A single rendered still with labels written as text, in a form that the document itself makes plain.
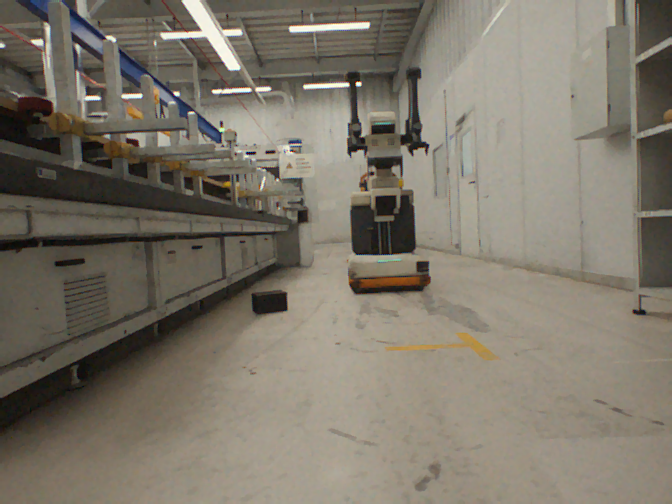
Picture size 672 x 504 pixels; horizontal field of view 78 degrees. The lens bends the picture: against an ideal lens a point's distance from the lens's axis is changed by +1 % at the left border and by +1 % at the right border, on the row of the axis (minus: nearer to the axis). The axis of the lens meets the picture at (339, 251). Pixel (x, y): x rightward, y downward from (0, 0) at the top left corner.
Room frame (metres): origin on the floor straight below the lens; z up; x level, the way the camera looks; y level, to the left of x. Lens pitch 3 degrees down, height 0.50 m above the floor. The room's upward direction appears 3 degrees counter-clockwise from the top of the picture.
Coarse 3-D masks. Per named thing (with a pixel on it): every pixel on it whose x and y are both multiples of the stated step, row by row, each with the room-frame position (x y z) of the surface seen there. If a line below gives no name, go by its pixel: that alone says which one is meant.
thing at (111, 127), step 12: (108, 120) 1.16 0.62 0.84; (120, 120) 1.16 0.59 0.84; (132, 120) 1.16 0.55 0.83; (144, 120) 1.16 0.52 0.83; (156, 120) 1.16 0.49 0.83; (168, 120) 1.16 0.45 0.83; (180, 120) 1.16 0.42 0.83; (36, 132) 1.16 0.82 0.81; (48, 132) 1.16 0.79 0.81; (84, 132) 1.16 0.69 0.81; (96, 132) 1.16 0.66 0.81; (108, 132) 1.17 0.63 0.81; (120, 132) 1.17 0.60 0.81; (132, 132) 1.18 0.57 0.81; (144, 132) 1.18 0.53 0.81
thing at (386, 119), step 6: (372, 114) 3.18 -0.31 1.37; (378, 114) 3.18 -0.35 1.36; (384, 114) 3.17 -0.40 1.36; (390, 114) 3.17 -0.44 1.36; (372, 120) 3.12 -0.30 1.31; (378, 120) 3.12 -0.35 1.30; (384, 120) 3.12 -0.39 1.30; (390, 120) 3.12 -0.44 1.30; (396, 120) 3.12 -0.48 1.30; (372, 126) 3.14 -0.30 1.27; (378, 126) 3.15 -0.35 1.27; (384, 126) 3.15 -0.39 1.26; (390, 126) 3.15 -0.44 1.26; (396, 126) 3.15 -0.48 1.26; (372, 132) 3.18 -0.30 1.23; (378, 132) 3.18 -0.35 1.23; (384, 132) 3.18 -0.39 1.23; (390, 132) 3.18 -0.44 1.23; (396, 132) 3.18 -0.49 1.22
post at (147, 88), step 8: (144, 80) 1.62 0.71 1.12; (152, 80) 1.65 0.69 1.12; (144, 88) 1.62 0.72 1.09; (152, 88) 1.64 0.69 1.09; (144, 96) 1.62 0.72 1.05; (152, 96) 1.64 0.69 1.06; (144, 104) 1.62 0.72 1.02; (152, 104) 1.63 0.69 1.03; (144, 112) 1.62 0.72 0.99; (152, 112) 1.62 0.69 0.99; (152, 136) 1.62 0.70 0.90; (152, 144) 1.62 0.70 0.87; (152, 168) 1.62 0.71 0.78; (152, 176) 1.62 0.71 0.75
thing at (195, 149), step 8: (192, 144) 1.41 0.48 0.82; (200, 144) 1.41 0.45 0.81; (208, 144) 1.41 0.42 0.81; (88, 152) 1.41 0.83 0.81; (96, 152) 1.41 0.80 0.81; (104, 152) 1.41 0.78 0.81; (136, 152) 1.41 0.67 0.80; (144, 152) 1.41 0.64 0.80; (152, 152) 1.41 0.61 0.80; (160, 152) 1.41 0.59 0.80; (168, 152) 1.41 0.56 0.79; (176, 152) 1.41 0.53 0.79; (184, 152) 1.41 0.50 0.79; (192, 152) 1.41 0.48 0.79; (200, 152) 1.41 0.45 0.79; (208, 152) 1.41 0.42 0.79
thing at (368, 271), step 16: (352, 256) 3.39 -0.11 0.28; (368, 256) 3.26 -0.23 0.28; (384, 256) 3.16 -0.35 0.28; (400, 256) 3.14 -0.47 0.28; (416, 256) 3.13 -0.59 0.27; (352, 272) 3.13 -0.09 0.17; (368, 272) 3.12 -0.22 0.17; (384, 272) 3.12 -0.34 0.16; (400, 272) 3.12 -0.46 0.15; (416, 272) 3.12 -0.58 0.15; (368, 288) 3.14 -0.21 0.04
